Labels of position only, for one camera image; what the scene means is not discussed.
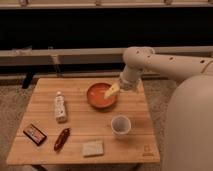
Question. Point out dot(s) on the white sponge block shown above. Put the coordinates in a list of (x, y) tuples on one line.
[(93, 148)]

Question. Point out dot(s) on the orange ceramic bowl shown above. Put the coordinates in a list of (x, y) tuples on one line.
[(95, 96)]

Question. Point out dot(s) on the dark small box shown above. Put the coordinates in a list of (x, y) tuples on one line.
[(35, 134)]

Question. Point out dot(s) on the brown snack packet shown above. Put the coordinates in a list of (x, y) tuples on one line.
[(62, 138)]

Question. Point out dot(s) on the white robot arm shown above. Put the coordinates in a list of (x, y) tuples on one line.
[(188, 141)]

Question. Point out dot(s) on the clear plastic cup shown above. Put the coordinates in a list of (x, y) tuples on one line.
[(120, 125)]

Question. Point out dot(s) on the wooden table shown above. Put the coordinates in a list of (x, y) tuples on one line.
[(86, 124)]

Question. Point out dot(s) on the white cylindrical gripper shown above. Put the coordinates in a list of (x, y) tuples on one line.
[(128, 80)]

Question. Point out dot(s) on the white plastic bottle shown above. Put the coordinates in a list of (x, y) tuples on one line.
[(60, 110)]

